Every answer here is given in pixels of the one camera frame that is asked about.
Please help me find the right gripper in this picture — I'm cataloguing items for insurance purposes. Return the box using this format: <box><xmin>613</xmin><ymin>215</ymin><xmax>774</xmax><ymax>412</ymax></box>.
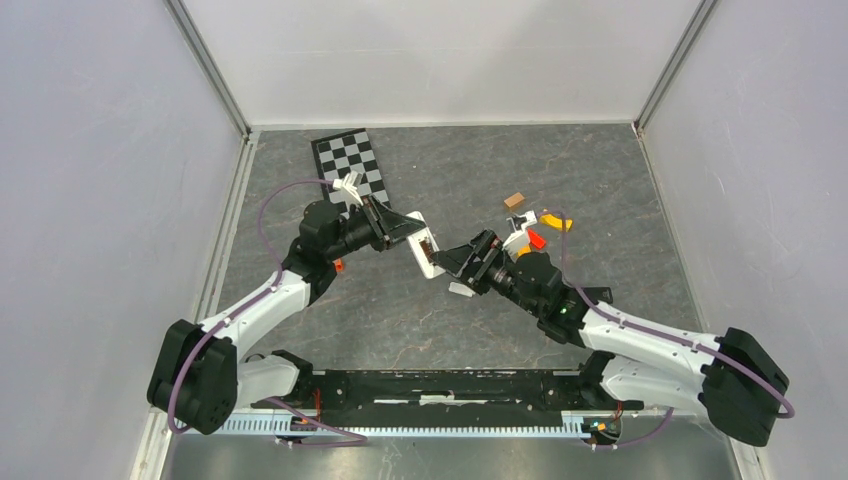
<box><xmin>428</xmin><ymin>229</ymin><xmax>541</xmax><ymax>317</ymax></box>

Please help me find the white battery cover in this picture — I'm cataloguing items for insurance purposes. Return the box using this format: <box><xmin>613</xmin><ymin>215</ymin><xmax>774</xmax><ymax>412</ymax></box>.
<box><xmin>448</xmin><ymin>282</ymin><xmax>475</xmax><ymax>298</ymax></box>

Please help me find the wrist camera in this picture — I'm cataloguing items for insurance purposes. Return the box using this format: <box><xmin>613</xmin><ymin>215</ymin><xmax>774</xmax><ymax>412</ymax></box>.
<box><xmin>329</xmin><ymin>170</ymin><xmax>363</xmax><ymax>208</ymax></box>
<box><xmin>503</xmin><ymin>210</ymin><xmax>537</xmax><ymax>260</ymax></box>

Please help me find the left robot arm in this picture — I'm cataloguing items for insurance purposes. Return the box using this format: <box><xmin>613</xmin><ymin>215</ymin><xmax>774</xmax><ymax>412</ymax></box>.
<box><xmin>146</xmin><ymin>196</ymin><xmax>427</xmax><ymax>434</ymax></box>

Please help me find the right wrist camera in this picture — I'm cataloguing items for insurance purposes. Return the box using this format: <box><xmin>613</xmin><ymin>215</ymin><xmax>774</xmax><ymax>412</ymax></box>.
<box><xmin>503</xmin><ymin>210</ymin><xmax>537</xmax><ymax>260</ymax></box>

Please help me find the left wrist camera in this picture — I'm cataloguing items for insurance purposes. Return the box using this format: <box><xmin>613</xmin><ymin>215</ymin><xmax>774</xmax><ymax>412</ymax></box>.
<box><xmin>329</xmin><ymin>170</ymin><xmax>363</xmax><ymax>208</ymax></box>

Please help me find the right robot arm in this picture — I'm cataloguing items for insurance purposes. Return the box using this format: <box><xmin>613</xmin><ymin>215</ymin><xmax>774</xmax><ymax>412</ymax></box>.
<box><xmin>431</xmin><ymin>230</ymin><xmax>796</xmax><ymax>447</ymax></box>

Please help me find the yellow arch block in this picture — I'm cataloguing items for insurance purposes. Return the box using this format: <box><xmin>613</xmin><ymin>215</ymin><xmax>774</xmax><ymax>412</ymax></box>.
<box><xmin>538</xmin><ymin>212</ymin><xmax>573</xmax><ymax>232</ymax></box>

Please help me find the red rectangular block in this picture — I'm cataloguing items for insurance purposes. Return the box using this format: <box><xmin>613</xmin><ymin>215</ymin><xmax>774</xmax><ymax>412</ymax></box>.
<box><xmin>526</xmin><ymin>229</ymin><xmax>547</xmax><ymax>251</ymax></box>

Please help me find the checkered chess board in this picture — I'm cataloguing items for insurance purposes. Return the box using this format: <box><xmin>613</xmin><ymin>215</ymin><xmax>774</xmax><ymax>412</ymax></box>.
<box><xmin>311</xmin><ymin>128</ymin><xmax>391</xmax><ymax>207</ymax></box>

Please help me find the black remote control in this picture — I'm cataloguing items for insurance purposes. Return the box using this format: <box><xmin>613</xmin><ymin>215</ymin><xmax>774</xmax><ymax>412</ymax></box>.
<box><xmin>584</xmin><ymin>287</ymin><xmax>614</xmax><ymax>304</ymax></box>

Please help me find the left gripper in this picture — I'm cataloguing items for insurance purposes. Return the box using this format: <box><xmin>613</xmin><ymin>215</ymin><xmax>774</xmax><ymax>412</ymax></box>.
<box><xmin>325</xmin><ymin>194</ymin><xmax>425</xmax><ymax>262</ymax></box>

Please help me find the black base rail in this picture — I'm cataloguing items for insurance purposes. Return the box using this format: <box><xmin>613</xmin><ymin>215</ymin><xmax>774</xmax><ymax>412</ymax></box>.
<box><xmin>282</xmin><ymin>369</ymin><xmax>645</xmax><ymax>428</ymax></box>

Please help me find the brown wooden block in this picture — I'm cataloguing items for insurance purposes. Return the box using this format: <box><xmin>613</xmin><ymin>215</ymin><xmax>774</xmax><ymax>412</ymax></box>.
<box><xmin>503</xmin><ymin>192</ymin><xmax>526</xmax><ymax>211</ymax></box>

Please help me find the white remote control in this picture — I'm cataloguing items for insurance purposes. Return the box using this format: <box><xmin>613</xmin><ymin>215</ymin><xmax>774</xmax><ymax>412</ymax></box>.
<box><xmin>406</xmin><ymin>211</ymin><xmax>444</xmax><ymax>280</ymax></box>

